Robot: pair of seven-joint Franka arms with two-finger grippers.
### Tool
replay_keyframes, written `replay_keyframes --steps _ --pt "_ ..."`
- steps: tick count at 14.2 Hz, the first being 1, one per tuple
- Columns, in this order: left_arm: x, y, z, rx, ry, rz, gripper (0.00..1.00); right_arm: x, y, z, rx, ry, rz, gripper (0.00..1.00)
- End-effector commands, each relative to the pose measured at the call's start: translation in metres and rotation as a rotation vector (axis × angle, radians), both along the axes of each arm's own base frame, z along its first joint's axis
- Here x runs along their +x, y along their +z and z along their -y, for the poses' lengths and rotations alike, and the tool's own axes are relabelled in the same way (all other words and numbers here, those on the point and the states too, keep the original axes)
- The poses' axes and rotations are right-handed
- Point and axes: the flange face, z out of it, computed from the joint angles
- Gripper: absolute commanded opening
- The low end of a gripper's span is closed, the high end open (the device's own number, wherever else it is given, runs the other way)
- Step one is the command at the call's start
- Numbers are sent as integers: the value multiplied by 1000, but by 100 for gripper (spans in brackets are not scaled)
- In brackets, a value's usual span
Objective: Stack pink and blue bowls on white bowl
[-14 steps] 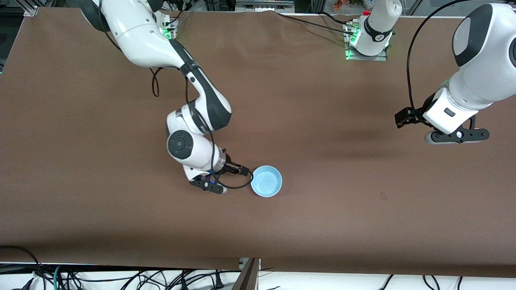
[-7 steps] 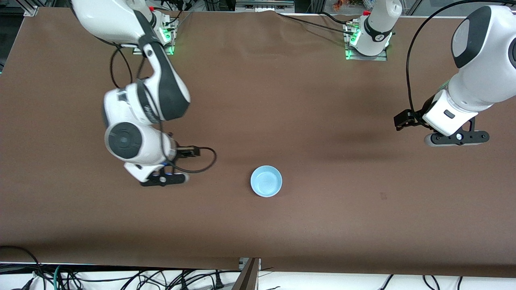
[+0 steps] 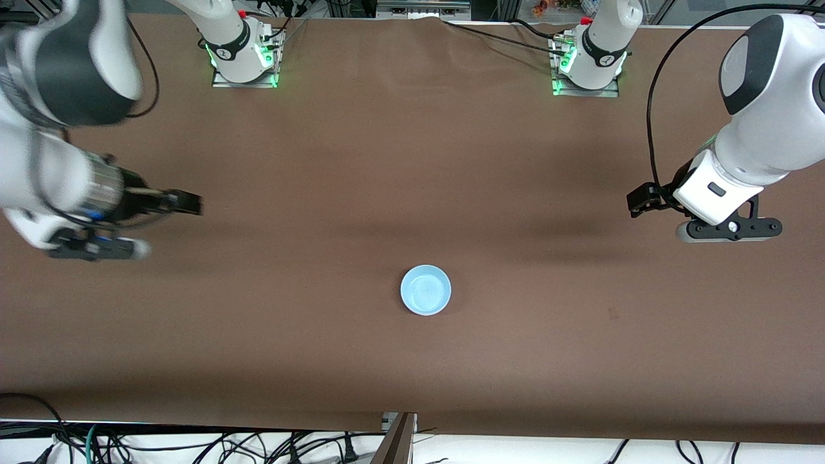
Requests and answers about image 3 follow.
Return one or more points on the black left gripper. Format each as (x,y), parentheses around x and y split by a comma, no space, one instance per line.
(646,198)

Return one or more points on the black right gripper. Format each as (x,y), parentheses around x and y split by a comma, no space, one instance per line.
(136,199)

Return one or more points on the light blue plastic bowl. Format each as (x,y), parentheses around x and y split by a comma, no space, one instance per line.
(425,290)

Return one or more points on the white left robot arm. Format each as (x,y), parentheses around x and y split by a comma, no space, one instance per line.
(773,142)

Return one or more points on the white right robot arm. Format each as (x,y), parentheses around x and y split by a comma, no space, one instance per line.
(64,58)

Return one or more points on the grey metal box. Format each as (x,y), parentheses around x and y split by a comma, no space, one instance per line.
(422,8)

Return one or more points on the brown wooden table beam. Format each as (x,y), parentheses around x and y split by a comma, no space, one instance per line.
(394,444)

